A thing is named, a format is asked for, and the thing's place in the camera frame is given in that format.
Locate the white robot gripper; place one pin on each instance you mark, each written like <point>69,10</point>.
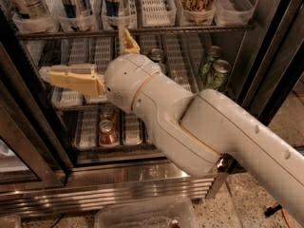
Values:
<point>128,78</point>

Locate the white 7up can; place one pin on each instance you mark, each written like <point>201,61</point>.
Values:
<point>30,9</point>

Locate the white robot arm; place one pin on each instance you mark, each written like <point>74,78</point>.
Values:
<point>192,130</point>

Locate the rear red soda can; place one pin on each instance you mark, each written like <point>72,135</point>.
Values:
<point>108,113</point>

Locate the red soda can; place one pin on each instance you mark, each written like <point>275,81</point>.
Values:
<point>108,113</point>
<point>107,133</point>

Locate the front green soda can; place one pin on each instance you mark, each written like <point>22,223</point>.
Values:
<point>164,69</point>

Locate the blue gold tall can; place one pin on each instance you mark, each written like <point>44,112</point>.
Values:
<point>114,0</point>

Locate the blue silver tall can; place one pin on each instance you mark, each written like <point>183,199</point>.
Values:
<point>77,8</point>

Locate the front red soda can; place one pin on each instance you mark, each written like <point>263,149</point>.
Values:
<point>107,133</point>

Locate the top shelf empty tray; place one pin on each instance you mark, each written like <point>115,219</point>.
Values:
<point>158,13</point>

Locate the stainless steel fridge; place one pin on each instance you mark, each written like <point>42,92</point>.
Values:
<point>267,62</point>

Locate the front right green can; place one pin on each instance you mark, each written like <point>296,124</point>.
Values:
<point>218,75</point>

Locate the top shelf right tray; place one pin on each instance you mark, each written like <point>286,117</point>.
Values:
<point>233,12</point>

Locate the clear plastic bin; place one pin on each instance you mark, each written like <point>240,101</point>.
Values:
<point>154,213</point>

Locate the small clear container corner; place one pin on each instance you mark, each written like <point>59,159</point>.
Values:
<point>10,222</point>

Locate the black stand leg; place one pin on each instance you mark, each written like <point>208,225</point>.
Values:
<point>271,210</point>

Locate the middle wire shelf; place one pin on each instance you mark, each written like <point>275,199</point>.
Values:
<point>82,107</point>

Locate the wire shelf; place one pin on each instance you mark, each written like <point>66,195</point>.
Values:
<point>133,31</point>
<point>82,107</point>

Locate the top wire shelf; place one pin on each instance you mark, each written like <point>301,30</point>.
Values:
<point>133,31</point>

